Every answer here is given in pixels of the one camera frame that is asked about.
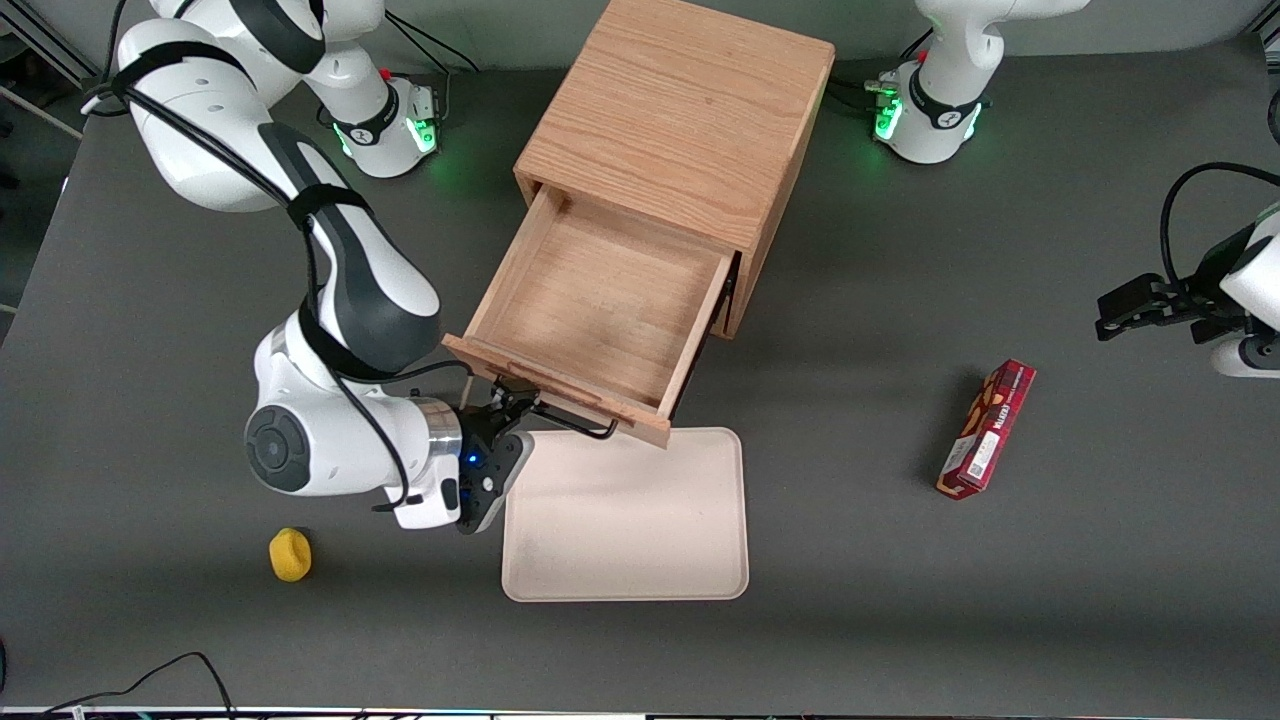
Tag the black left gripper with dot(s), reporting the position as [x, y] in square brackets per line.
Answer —
[1193, 301]

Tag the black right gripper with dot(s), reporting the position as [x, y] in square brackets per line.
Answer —
[481, 425]

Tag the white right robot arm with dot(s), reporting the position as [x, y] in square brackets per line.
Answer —
[200, 150]

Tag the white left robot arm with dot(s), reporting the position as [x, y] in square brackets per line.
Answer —
[950, 60]

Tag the wooden oak drawer cabinet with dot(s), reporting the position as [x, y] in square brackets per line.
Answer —
[680, 110]

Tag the beige rectangular tray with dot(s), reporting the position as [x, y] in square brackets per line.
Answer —
[625, 520]

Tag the red snack box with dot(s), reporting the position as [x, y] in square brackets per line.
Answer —
[985, 430]

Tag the yellow lemon toy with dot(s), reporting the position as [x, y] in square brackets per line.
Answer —
[290, 555]

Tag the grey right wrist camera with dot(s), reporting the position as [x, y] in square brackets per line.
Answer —
[497, 480]

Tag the aluminium frame rail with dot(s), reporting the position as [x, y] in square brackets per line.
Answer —
[40, 45]

